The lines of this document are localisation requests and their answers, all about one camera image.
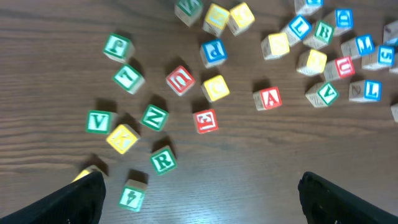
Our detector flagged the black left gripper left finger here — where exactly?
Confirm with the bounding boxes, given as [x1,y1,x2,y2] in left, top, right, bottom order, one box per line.
[1,171,106,224]

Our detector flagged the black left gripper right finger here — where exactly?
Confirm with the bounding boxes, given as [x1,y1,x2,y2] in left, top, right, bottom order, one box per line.
[298,172,397,224]

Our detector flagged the green R block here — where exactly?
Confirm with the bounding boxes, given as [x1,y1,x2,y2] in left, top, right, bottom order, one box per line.
[150,146,178,175]

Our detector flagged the yellow C block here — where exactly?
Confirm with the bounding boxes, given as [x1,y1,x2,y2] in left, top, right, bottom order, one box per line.
[201,75,230,102]

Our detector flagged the yellow O block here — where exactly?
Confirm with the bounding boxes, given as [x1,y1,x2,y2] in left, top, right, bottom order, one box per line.
[228,2,255,36]

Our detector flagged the yellow G block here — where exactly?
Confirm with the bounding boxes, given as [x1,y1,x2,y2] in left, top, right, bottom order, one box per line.
[73,165,108,182]

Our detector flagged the green 4 block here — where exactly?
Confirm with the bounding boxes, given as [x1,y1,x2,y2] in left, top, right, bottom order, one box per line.
[118,179,147,212]

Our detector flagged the yellow K block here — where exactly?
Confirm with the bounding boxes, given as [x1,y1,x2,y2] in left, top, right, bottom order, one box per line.
[106,124,141,154]

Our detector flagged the green N block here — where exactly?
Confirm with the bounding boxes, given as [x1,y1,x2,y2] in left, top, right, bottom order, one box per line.
[141,105,169,131]

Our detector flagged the red A block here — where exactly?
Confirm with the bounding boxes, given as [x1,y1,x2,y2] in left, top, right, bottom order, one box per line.
[253,86,282,111]

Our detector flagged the blue 2 block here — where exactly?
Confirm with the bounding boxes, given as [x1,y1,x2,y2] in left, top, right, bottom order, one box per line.
[391,103,398,123]

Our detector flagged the blue L block lower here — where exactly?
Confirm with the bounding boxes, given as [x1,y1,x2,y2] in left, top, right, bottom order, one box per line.
[349,80,382,103]

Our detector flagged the blue l block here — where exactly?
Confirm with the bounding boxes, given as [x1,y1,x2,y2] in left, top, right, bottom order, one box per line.
[281,15,312,47]
[349,80,382,103]

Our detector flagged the green 7 block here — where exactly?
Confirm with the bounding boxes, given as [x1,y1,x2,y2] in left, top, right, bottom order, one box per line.
[113,64,146,95]

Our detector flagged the red U block right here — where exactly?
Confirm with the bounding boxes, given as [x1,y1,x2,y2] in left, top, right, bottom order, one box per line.
[323,56,355,82]

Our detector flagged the red u block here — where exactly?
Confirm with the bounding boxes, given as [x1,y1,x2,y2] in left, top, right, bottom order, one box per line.
[323,56,355,82]
[165,66,195,96]

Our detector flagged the red E block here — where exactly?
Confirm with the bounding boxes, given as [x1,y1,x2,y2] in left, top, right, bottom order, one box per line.
[193,109,218,134]

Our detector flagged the red U block left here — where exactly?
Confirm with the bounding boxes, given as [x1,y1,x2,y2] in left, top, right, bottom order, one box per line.
[165,66,195,96]

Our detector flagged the green J block left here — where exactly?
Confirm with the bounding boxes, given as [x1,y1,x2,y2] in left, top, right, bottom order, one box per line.
[103,33,135,63]

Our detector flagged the blue 5 block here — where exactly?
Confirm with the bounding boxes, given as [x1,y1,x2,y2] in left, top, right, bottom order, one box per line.
[361,45,396,70]

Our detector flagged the yellow S block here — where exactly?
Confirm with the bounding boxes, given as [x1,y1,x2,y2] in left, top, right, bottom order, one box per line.
[261,32,290,60]

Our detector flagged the green B block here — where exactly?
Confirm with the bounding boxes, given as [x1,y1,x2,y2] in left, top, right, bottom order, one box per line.
[303,20,335,50]

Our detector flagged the blue L block upper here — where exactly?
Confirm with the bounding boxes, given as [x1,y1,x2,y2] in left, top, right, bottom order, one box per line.
[281,15,312,47]

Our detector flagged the blue X block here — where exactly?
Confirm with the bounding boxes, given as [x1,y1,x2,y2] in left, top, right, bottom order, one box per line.
[383,20,398,46]

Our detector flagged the blue P block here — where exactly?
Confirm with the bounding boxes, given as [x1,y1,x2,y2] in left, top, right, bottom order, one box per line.
[200,39,228,68]

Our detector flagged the blue d block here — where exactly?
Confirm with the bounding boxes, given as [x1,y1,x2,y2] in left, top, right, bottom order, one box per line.
[294,0,323,16]
[323,8,354,37]

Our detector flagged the blue D block far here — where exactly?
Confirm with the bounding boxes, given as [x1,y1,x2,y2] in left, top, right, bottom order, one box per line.
[294,0,323,16]

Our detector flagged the yellow block beside Z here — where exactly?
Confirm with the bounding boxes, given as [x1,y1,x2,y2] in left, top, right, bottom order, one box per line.
[203,3,230,37]

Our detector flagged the green Z block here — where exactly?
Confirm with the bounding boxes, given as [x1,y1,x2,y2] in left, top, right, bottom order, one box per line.
[175,0,203,27]

